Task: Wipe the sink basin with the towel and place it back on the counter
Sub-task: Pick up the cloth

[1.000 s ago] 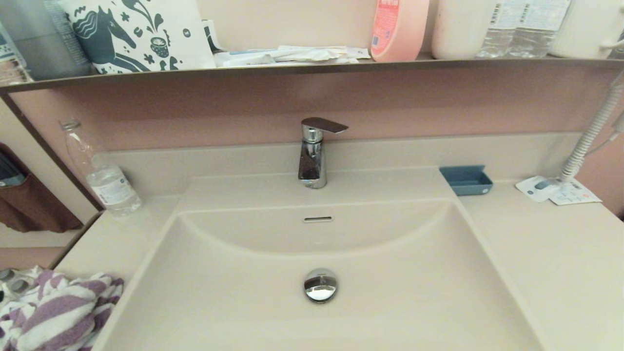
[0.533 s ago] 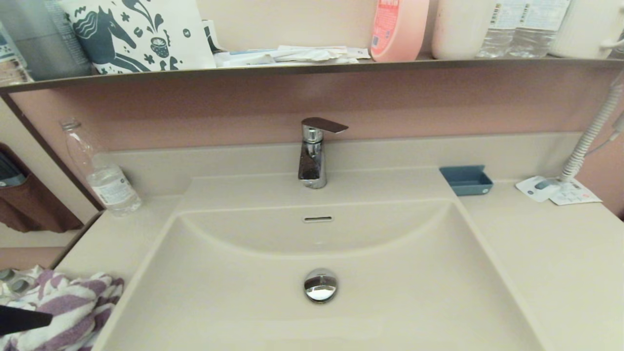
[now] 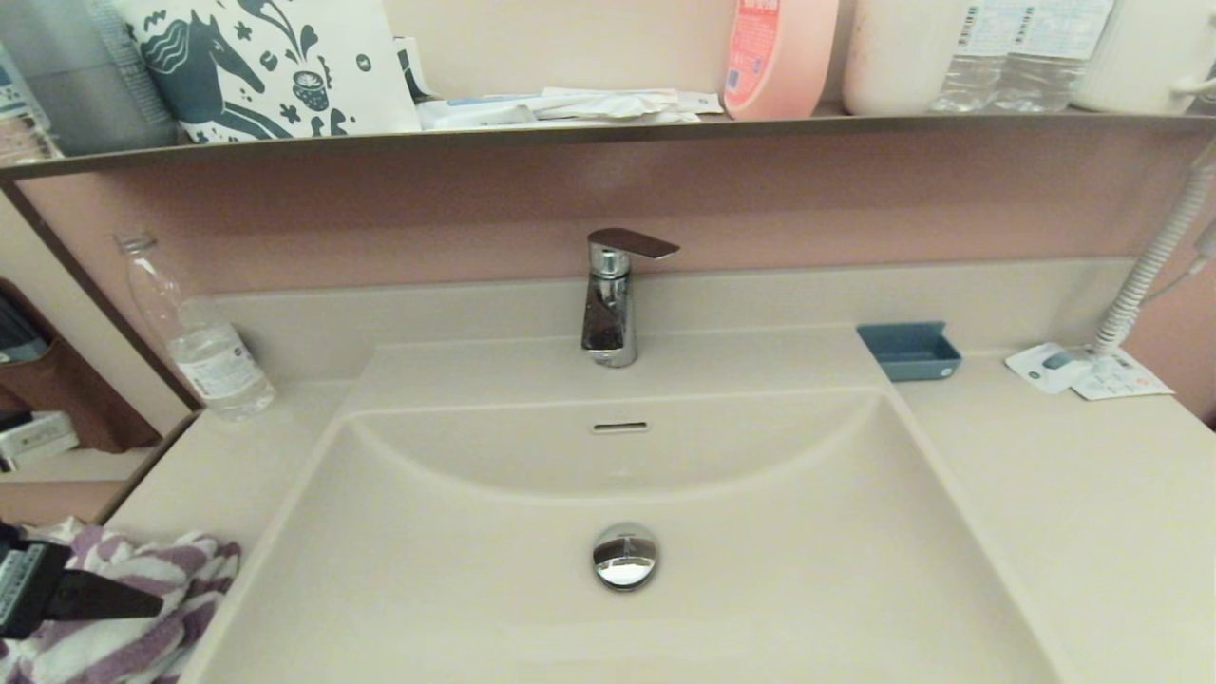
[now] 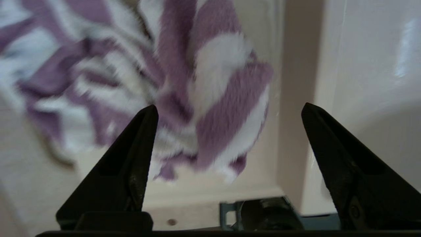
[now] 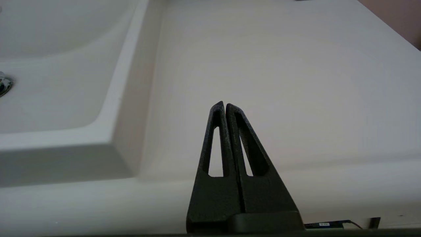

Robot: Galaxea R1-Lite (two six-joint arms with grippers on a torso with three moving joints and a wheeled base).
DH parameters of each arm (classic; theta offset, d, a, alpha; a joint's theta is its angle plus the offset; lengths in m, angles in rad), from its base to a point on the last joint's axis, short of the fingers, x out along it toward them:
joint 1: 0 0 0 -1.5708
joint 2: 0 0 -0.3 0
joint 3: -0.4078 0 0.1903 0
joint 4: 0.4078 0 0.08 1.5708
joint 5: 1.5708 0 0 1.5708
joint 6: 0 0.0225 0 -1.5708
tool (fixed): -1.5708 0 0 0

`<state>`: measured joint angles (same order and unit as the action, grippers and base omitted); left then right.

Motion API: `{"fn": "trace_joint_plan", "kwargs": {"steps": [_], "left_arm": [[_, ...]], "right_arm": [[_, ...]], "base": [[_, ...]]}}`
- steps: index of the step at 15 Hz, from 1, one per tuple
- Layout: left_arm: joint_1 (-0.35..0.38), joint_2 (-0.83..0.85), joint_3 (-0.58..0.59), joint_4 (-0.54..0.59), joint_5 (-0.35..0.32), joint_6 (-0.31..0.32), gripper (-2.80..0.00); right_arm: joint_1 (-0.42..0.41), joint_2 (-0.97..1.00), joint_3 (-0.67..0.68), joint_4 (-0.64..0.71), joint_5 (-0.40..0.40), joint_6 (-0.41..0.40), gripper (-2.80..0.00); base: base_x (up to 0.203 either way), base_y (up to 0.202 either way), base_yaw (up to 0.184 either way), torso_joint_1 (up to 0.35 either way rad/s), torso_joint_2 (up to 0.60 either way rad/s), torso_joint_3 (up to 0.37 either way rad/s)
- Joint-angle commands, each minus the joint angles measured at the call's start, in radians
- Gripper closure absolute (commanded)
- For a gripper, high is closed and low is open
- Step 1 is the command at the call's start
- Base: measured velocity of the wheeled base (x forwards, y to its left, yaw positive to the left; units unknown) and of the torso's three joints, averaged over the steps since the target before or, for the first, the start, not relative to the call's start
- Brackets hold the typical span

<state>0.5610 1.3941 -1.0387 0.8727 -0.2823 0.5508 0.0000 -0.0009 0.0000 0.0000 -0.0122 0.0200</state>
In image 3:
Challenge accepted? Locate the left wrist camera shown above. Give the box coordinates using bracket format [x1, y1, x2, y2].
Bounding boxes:
[0, 408, 83, 473]

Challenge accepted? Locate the dark grey item in pouch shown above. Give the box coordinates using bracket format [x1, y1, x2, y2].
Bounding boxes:
[0, 290, 50, 367]

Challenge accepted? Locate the purple white striped towel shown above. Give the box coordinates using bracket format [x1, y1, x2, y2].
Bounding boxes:
[0, 521, 243, 684]

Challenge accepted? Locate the clear water bottle barcode label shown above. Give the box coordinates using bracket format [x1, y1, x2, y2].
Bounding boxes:
[929, 0, 1036, 115]
[993, 0, 1114, 113]

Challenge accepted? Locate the white round jar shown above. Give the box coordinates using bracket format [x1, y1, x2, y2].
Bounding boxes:
[842, 0, 970, 117]

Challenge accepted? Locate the printed paper card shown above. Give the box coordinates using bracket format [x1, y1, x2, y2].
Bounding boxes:
[1071, 347, 1175, 401]

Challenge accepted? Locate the brown wall shelf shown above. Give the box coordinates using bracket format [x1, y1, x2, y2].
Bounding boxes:
[0, 107, 1216, 183]

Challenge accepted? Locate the white rounded packet teal patch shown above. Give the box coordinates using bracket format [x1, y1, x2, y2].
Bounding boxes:
[1004, 342, 1093, 395]

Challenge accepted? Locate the chrome faucet spout body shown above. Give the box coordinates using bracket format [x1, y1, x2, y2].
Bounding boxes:
[580, 245, 638, 369]

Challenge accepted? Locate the clear plastic water bottle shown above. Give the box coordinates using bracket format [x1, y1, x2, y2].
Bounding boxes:
[114, 231, 276, 422]

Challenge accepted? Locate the white coiled hose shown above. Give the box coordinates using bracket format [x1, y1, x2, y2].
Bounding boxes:
[1090, 142, 1216, 357]

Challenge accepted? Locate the flat white packet blue edge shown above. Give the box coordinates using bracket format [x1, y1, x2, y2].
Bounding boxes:
[416, 93, 544, 131]

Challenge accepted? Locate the brown fabric pouch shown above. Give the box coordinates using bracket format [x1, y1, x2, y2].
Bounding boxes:
[0, 275, 162, 455]

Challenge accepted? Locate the blue plastic soap dish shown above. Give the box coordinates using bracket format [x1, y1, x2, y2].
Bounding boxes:
[856, 321, 962, 383]

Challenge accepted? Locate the grey translucent container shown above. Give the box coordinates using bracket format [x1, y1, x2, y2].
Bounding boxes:
[0, 0, 181, 158]

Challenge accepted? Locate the chrome sink drain stopper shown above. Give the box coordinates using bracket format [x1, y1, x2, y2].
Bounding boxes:
[592, 522, 658, 592]

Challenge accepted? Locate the thin white cord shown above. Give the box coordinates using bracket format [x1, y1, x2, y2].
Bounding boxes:
[1135, 252, 1216, 307]

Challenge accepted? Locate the small printed box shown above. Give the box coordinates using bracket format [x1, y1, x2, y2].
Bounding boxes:
[0, 47, 63, 164]

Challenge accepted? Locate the white ribbed container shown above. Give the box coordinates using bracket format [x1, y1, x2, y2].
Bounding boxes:
[1069, 0, 1216, 115]

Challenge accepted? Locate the beige sink basin countertop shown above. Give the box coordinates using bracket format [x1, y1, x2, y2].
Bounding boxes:
[100, 255, 1216, 684]

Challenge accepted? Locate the chrome faucet lever handle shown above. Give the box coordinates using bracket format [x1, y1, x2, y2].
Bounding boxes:
[586, 228, 681, 262]

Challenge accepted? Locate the crumpled white wrapper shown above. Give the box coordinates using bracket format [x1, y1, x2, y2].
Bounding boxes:
[532, 87, 699, 124]

